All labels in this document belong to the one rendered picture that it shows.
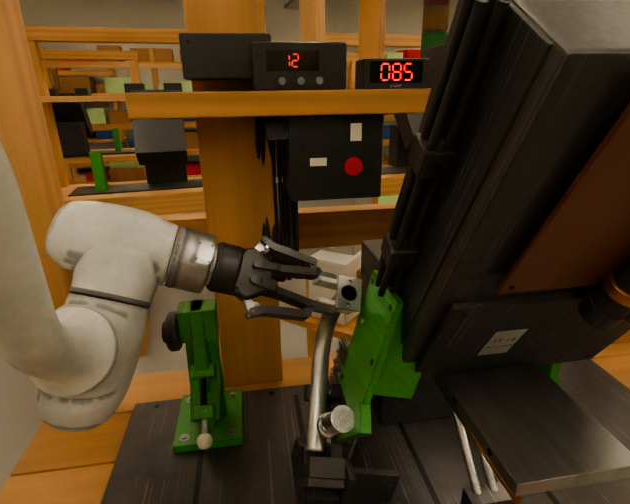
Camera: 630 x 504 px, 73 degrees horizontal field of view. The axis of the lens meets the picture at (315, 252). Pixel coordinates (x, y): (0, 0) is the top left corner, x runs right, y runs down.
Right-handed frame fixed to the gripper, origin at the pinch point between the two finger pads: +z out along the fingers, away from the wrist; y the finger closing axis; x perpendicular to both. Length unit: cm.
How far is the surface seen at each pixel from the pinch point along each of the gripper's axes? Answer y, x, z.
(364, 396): -15.4, -3.2, 4.6
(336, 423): -19.3, 0.1, 2.1
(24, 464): -31, 45, -42
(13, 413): -20, 217, -81
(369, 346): -8.5, -4.8, 4.2
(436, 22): 54, -16, 10
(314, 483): -27.7, 8.3, 2.9
